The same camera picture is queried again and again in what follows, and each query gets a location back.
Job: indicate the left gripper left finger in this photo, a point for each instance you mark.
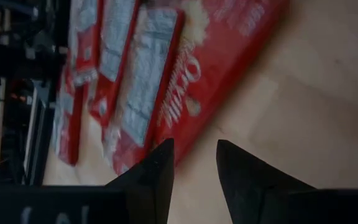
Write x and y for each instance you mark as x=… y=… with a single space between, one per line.
x=154 y=186

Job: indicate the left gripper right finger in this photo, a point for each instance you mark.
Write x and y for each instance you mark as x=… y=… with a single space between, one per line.
x=247 y=186

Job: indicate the red microwave popcorn bag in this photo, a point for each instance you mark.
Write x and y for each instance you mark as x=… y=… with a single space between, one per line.
x=148 y=77
x=228 y=46
x=117 y=37
x=73 y=130

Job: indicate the black aluminium table frame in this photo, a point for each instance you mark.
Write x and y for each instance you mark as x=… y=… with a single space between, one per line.
x=40 y=140

